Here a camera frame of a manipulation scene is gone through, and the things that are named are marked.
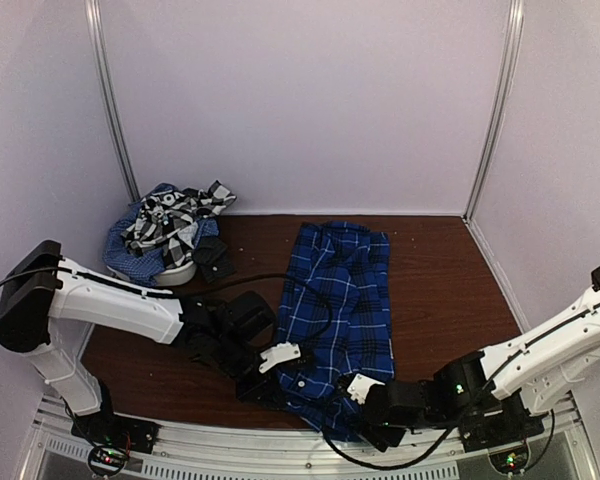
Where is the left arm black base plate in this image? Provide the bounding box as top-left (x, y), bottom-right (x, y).
top-left (71, 413), bottom-right (159, 454)

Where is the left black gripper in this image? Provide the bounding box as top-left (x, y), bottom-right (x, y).
top-left (212, 331), bottom-right (287, 409)

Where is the front aluminium rail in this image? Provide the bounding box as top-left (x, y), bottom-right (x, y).
top-left (15, 396), bottom-right (600, 479)

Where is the black white patterned shirt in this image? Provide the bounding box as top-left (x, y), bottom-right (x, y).
top-left (121, 181), bottom-right (237, 270)

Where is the white laundry basket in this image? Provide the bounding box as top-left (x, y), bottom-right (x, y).
top-left (107, 262), bottom-right (197, 289)

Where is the small blue check shirt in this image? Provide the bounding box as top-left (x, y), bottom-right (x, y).
top-left (103, 182), bottom-right (221, 290)

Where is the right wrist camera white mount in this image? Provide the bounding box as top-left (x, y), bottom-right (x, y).
top-left (346, 373), bottom-right (384, 405)

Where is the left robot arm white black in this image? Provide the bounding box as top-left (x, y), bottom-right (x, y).
top-left (0, 240), bottom-right (288, 444)

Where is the right black cable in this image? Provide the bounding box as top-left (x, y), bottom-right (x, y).
top-left (322, 379), bottom-right (501, 470)

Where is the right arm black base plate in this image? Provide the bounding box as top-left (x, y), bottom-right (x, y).
top-left (459, 412), bottom-right (545, 452)

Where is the black cable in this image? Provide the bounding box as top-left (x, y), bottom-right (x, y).
top-left (322, 379), bottom-right (501, 470)
top-left (149, 272), bottom-right (334, 351)

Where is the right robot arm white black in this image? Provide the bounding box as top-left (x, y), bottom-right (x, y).
top-left (346, 266), bottom-right (600, 452)

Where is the blue plaid long sleeve shirt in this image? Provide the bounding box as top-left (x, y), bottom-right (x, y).
top-left (275, 221), bottom-right (395, 442)

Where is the right aluminium corner post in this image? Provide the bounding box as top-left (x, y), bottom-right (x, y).
top-left (463, 0), bottom-right (525, 224)

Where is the aluminium corner post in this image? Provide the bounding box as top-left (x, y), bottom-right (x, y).
top-left (84, 0), bottom-right (140, 202)
top-left (463, 0), bottom-right (525, 224)

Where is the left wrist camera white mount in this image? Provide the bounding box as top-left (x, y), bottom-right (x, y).
top-left (258, 342), bottom-right (315, 374)

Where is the left aluminium corner post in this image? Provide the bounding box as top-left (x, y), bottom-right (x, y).
top-left (84, 0), bottom-right (140, 202)

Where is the left black cable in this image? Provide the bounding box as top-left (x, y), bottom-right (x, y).
top-left (149, 272), bottom-right (334, 351)

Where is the black pinstripe shirt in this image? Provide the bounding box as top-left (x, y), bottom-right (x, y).
top-left (192, 236), bottom-right (236, 284)

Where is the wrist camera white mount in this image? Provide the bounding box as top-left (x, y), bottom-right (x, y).
top-left (346, 373), bottom-right (384, 405)
top-left (258, 342), bottom-right (315, 374)

